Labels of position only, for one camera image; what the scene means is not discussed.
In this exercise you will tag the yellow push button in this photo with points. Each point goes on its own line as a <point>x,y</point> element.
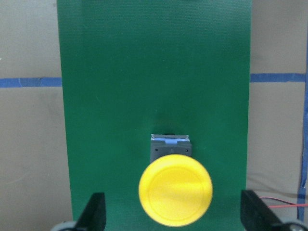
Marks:
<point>175,189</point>

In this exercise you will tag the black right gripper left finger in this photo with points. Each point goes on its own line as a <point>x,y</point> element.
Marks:
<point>93,217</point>

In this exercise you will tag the green conveyor belt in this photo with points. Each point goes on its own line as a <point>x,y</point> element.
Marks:
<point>133,68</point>

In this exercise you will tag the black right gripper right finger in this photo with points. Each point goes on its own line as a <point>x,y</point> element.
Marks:
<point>255,215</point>

